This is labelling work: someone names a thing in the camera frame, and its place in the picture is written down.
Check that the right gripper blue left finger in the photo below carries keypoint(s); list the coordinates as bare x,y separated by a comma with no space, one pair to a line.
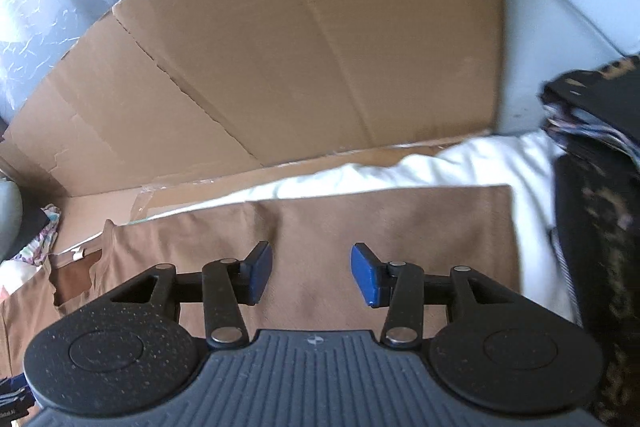
228,284

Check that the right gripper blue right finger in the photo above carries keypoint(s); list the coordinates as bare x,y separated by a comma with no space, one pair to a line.
397,286

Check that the brown printed t-shirt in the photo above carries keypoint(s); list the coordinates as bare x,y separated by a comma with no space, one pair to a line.
310,286

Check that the floral patterned folded cloth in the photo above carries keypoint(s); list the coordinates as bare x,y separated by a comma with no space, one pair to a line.
41,245

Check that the cream bear print bedsheet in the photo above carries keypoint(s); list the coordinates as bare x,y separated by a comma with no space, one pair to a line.
523,164

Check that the grey u-shaped neck pillow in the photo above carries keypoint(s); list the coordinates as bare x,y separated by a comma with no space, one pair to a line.
11,212

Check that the brown cardboard sheet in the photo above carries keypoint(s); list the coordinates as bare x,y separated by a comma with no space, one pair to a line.
173,91

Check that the black folded garment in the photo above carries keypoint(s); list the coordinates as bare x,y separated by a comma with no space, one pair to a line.
593,115

